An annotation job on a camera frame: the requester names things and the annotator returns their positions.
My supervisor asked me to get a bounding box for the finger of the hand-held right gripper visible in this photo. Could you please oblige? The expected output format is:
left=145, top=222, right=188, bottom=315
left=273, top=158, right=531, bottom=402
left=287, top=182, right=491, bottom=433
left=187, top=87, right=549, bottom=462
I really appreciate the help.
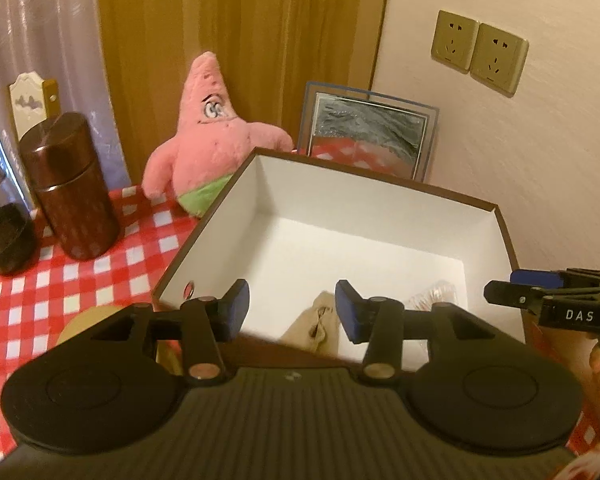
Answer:
left=484, top=280, right=546, bottom=309
left=510, top=269, right=568, bottom=289

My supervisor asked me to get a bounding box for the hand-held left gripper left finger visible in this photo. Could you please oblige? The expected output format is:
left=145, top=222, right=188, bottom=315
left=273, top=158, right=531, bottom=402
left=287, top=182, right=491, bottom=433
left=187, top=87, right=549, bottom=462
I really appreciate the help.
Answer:
left=94, top=278, right=251, bottom=389

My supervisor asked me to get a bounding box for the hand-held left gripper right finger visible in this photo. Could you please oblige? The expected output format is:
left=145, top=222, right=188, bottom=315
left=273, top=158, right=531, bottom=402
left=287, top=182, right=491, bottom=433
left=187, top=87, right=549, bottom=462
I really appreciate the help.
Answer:
left=334, top=280, right=496, bottom=380

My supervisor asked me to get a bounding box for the beige cloth pouch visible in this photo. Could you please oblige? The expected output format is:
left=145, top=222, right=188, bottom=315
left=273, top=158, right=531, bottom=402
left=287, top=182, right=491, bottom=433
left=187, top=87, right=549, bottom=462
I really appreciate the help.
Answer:
left=279, top=290, right=342, bottom=358

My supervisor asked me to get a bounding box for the brown cardboard box white inside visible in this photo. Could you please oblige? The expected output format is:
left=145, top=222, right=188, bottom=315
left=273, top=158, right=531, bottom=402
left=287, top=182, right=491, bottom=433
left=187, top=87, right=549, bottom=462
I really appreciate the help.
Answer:
left=151, top=147, right=527, bottom=366

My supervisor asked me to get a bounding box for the orange printed bag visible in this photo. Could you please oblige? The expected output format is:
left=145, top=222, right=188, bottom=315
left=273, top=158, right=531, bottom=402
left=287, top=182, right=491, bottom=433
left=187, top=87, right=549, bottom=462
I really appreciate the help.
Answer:
left=522, top=312, right=600, bottom=480

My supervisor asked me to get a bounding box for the clear plastic bag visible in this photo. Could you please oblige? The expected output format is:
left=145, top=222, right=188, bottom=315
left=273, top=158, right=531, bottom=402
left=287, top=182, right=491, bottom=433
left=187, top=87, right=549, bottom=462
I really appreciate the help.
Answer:
left=405, top=281, right=461, bottom=311

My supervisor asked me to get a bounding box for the tan round disc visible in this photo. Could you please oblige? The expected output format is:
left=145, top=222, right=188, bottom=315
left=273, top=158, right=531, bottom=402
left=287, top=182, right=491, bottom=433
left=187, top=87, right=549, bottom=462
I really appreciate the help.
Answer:
left=55, top=304, right=183, bottom=377

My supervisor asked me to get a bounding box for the red checkered tablecloth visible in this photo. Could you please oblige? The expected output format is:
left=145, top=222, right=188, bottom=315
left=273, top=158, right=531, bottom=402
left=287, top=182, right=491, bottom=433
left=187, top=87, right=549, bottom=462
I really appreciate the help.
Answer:
left=0, top=146, right=600, bottom=467

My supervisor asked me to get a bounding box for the pink starfish plush toy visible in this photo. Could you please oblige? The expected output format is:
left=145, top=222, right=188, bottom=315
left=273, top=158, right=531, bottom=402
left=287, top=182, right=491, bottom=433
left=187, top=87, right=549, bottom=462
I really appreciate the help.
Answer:
left=142, top=51, right=295, bottom=219

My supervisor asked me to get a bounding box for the framed mirror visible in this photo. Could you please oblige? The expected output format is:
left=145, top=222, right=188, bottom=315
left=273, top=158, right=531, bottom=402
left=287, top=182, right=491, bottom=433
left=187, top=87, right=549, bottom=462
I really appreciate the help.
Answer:
left=296, top=80, right=440, bottom=182

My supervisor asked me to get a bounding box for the brown cylindrical canister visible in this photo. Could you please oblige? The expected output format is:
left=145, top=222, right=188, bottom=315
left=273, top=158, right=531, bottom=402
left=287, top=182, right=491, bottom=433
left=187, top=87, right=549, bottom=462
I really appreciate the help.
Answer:
left=19, top=111, right=121, bottom=261

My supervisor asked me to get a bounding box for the orange curtain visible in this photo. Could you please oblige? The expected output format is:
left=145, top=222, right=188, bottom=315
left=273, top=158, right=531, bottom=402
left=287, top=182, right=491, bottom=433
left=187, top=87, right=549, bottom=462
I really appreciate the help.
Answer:
left=94, top=0, right=393, bottom=196

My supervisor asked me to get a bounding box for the white wooden holder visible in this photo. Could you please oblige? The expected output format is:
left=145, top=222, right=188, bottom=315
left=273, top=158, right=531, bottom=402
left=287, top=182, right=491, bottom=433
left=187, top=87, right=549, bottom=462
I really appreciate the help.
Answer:
left=7, top=72, right=59, bottom=138

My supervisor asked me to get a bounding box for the sheer white curtain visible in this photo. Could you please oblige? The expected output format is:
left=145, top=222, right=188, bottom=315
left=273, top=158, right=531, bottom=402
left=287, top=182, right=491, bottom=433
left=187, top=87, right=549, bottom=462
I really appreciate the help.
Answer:
left=0, top=0, right=131, bottom=211

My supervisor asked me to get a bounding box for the gold wall socket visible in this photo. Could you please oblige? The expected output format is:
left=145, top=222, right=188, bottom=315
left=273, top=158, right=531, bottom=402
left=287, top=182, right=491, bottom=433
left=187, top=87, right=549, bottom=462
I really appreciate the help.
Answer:
left=470, top=22, right=530, bottom=97
left=430, top=9, right=480, bottom=75

